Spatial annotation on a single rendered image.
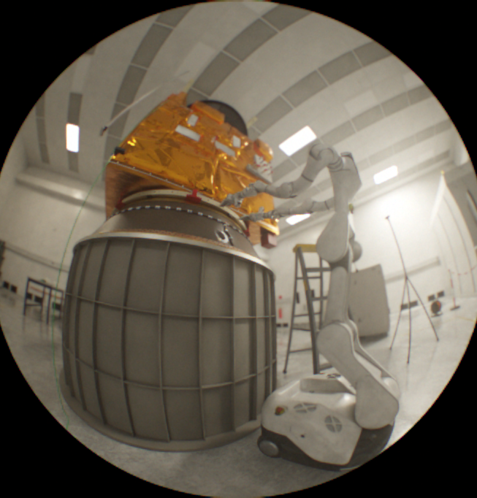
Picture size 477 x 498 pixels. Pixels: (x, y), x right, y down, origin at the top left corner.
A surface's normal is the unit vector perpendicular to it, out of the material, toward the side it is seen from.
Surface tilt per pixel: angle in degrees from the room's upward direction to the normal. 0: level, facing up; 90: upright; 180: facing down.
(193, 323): 90
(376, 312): 90
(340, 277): 90
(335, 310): 90
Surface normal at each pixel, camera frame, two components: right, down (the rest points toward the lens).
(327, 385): -0.70, -0.52
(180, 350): 0.44, -0.36
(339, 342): -0.73, -0.27
